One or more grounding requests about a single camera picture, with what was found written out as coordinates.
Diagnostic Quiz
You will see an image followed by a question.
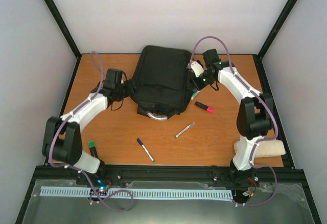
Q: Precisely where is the pink highlighter marker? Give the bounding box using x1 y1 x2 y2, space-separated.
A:
195 101 214 113

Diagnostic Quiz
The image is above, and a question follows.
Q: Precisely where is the green capped black marker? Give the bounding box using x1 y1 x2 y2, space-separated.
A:
88 141 99 159

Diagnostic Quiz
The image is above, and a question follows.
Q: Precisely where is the black student backpack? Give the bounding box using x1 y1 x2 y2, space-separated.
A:
130 45 194 119

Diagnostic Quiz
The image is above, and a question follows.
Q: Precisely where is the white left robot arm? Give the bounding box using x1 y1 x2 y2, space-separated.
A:
42 69 136 185

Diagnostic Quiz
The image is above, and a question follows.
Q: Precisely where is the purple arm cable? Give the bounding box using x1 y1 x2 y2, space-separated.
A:
47 51 135 212
188 36 279 207

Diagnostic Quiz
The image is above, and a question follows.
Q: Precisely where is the white pen green tip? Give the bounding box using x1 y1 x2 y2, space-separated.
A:
174 121 195 138

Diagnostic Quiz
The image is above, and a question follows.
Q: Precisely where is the black frame post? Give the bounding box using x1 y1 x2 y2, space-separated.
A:
44 0 82 59
258 0 298 61

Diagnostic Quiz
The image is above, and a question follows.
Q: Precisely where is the white glue stick green cap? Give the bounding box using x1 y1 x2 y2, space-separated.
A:
191 92 199 100

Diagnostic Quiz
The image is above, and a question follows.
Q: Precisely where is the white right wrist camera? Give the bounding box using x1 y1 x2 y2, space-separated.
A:
188 60 204 78

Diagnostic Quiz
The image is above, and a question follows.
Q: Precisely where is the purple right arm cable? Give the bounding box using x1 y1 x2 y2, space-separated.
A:
188 36 279 207

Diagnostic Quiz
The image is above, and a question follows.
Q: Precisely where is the blue capped pen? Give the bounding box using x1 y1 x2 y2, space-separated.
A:
137 138 155 162

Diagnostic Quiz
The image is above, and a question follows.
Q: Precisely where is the beige cloth roll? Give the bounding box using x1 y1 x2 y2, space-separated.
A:
234 137 286 159

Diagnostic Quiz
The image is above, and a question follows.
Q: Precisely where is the light blue cable duct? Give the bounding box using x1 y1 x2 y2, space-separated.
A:
39 186 232 201

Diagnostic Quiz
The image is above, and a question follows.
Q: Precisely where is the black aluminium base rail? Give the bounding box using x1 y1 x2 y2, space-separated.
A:
32 165 308 189

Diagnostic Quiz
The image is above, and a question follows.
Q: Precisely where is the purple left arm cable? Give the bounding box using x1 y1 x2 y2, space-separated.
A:
47 51 135 212

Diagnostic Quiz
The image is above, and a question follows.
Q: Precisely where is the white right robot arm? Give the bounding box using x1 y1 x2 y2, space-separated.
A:
188 49 278 171

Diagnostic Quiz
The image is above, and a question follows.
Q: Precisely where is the black frame post left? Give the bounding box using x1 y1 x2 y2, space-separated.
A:
44 0 82 59

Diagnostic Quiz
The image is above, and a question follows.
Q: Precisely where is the black frame post right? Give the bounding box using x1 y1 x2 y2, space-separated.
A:
258 0 298 61

